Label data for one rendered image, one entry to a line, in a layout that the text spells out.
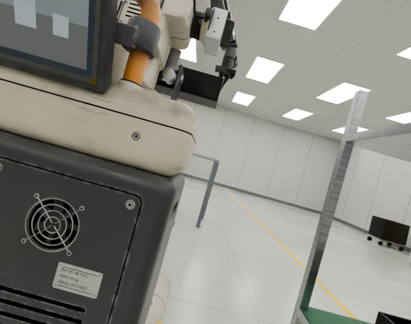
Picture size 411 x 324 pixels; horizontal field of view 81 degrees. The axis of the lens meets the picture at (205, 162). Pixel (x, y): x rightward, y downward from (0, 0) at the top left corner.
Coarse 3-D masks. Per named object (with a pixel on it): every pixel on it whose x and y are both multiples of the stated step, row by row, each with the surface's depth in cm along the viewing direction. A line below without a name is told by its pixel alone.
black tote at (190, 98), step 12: (192, 72) 111; (156, 84) 111; (168, 84) 111; (192, 84) 111; (204, 84) 111; (216, 84) 111; (180, 96) 122; (192, 96) 115; (204, 96) 111; (216, 96) 111
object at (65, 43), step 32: (0, 0) 33; (32, 0) 32; (64, 0) 32; (96, 0) 31; (0, 32) 34; (32, 32) 34; (64, 32) 33; (96, 32) 33; (128, 32) 36; (160, 32) 39; (0, 64) 36; (32, 64) 36; (64, 64) 35; (96, 64) 35
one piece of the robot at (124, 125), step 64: (128, 64) 39; (0, 128) 38; (64, 128) 37; (128, 128) 37; (192, 128) 39; (0, 192) 37; (64, 192) 37; (128, 192) 37; (0, 256) 37; (64, 256) 37; (128, 256) 37; (0, 320) 37; (64, 320) 37; (128, 320) 37
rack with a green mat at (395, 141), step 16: (352, 112) 81; (352, 128) 80; (384, 128) 64; (400, 128) 59; (352, 144) 80; (368, 144) 76; (384, 144) 71; (400, 144) 66; (336, 160) 83; (336, 176) 80; (336, 192) 80; (320, 224) 81; (320, 240) 80; (320, 256) 80; (304, 272) 83; (304, 288) 80; (304, 304) 80; (304, 320) 75; (320, 320) 76; (336, 320) 78; (352, 320) 81
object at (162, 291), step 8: (160, 280) 86; (168, 280) 90; (160, 288) 82; (168, 288) 87; (160, 296) 78; (168, 296) 86; (152, 304) 72; (160, 304) 74; (152, 312) 68; (160, 312) 72; (152, 320) 66; (160, 320) 70
